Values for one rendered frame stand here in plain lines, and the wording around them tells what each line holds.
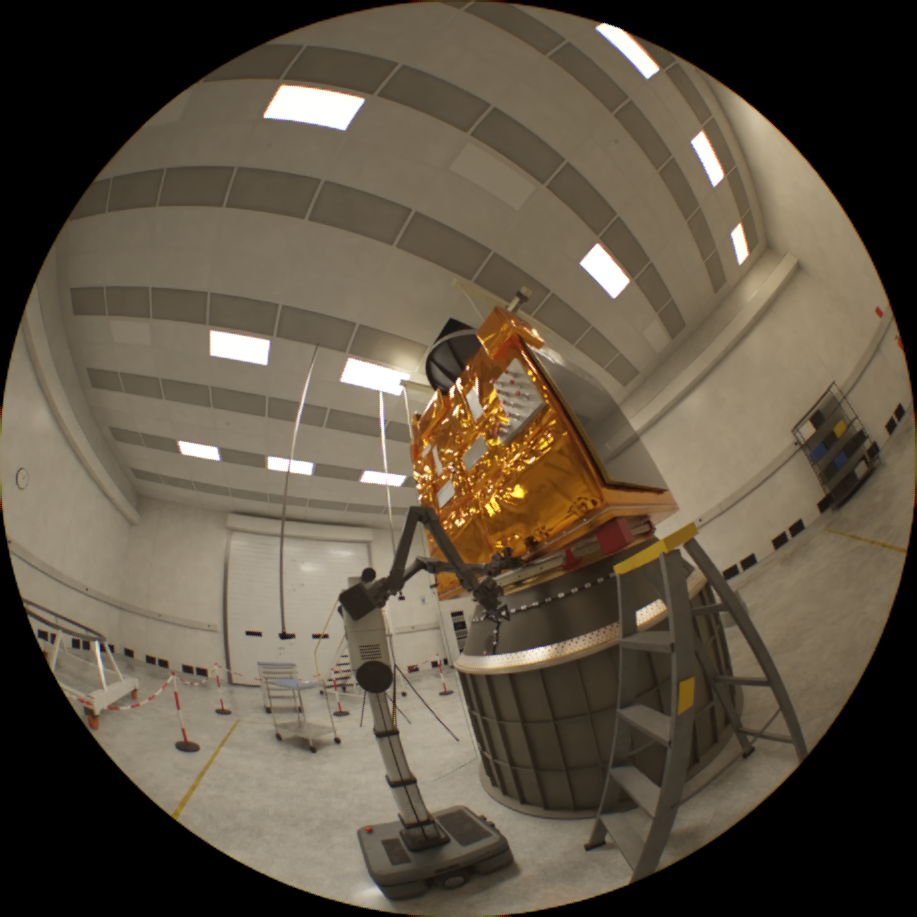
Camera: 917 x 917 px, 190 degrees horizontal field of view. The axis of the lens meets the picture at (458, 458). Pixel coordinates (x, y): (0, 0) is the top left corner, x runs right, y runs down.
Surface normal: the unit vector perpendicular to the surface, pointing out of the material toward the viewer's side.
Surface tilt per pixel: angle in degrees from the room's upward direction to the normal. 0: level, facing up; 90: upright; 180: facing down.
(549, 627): 62
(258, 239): 180
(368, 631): 90
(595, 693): 90
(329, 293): 180
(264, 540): 90
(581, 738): 90
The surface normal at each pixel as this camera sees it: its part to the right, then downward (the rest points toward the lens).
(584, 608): -0.42, -0.78
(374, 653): 0.44, -0.44
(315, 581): 0.51, -0.57
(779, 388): -0.83, -0.15
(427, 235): 0.22, 0.80
